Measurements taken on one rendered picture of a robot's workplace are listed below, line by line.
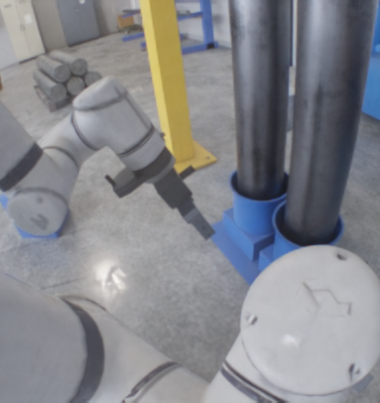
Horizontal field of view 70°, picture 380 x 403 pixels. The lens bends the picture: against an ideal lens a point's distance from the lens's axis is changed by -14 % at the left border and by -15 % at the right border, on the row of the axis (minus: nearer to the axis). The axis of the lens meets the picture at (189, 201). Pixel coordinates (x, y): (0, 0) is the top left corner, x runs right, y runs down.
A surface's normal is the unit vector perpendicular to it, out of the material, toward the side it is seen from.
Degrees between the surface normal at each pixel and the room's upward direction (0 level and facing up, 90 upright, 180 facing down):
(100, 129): 91
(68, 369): 81
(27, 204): 90
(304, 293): 22
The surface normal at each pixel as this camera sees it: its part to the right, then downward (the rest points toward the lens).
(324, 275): -0.32, -0.48
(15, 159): 0.69, 0.17
